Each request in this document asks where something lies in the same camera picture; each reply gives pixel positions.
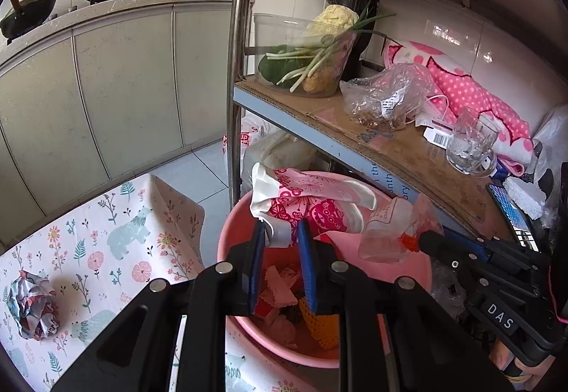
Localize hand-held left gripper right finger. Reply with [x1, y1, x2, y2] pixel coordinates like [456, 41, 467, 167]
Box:
[296, 219, 518, 392]

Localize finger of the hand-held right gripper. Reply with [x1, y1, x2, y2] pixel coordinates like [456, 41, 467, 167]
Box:
[418, 231, 494, 283]
[441, 228, 540, 268]

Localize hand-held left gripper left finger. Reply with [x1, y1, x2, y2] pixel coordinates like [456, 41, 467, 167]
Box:
[51, 219, 267, 392]

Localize pink plastic basin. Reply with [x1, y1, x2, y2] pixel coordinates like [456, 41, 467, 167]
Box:
[217, 171, 434, 369]

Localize yellow foam fruit net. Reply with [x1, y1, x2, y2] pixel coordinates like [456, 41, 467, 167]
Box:
[298, 294, 340, 351]

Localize clear plastic wrapper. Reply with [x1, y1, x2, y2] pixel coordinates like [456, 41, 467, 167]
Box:
[357, 195, 444, 264]

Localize white bag with pink pattern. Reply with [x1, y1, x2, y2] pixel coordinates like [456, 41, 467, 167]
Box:
[250, 162, 378, 249]

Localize person's right hand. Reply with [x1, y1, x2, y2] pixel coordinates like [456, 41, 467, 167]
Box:
[490, 339, 548, 386]

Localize pink torn wrapper scraps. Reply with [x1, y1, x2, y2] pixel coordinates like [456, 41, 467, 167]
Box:
[258, 265, 299, 308]

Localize crumpled clear bag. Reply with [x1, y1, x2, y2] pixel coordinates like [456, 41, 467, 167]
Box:
[428, 261, 466, 320]

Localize black smartphone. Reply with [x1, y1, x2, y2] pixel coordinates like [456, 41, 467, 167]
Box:
[486, 183, 540, 251]

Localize white styrofoam piece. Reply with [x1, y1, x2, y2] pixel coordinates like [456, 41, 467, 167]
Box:
[503, 176, 547, 219]

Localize clear glass mug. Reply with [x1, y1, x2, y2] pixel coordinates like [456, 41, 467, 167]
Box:
[445, 107, 500, 178]

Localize small white box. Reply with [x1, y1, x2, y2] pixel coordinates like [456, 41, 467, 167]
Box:
[421, 126, 456, 149]

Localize large white plastic sack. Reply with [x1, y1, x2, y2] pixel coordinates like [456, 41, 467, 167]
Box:
[242, 128, 329, 182]

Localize white plastic bag red print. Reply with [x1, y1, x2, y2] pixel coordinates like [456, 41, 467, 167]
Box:
[222, 117, 267, 154]

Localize brown cardboard sheet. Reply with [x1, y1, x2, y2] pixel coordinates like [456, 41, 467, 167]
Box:
[235, 77, 520, 224]

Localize white bag with black spots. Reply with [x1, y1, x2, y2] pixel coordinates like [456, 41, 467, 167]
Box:
[530, 105, 568, 228]

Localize floral bear print tablecloth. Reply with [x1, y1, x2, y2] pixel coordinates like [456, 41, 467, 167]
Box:
[0, 174, 340, 392]

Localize pink polka dot cloth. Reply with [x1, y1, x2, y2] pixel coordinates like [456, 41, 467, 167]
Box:
[382, 41, 533, 178]

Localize clear bag with seeds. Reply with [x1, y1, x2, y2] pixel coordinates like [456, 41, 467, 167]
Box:
[341, 62, 449, 134]

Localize tan root vegetable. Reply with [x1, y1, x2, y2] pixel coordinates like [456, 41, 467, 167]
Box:
[304, 64, 343, 93]

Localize dark green vegetable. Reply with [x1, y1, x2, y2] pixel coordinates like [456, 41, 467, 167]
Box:
[258, 45, 311, 92]

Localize metal shelf rack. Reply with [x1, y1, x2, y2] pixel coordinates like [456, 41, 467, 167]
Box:
[226, 0, 568, 251]

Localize crumpled colourful paper ball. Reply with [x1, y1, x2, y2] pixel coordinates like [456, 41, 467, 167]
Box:
[6, 270, 59, 340]

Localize grey kitchen cabinet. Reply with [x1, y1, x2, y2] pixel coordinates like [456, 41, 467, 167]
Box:
[0, 0, 236, 251]

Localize clear plastic bowl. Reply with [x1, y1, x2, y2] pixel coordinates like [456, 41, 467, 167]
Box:
[253, 12, 358, 99]

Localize pale yellow cauliflower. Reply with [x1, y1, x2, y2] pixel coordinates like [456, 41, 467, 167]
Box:
[306, 4, 360, 40]

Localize white charger cable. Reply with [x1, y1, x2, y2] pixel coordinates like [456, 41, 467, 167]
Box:
[406, 94, 455, 129]

